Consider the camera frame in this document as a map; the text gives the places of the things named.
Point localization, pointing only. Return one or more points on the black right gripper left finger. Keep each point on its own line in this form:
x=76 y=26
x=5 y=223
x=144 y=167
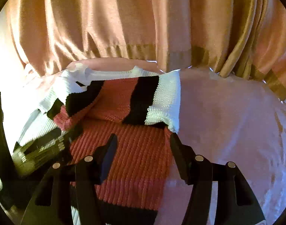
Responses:
x=51 y=201

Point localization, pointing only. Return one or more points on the orange satin curtain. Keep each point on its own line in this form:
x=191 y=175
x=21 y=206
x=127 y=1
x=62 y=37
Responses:
x=246 y=38

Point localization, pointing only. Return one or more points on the pink blanket with white bows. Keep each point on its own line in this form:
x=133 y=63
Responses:
x=224 y=120

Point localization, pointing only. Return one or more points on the white red black knit sweater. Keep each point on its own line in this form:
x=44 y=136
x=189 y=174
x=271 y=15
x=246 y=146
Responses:
x=140 y=107

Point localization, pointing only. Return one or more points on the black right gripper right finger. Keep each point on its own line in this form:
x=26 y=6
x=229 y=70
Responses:
x=236 y=202

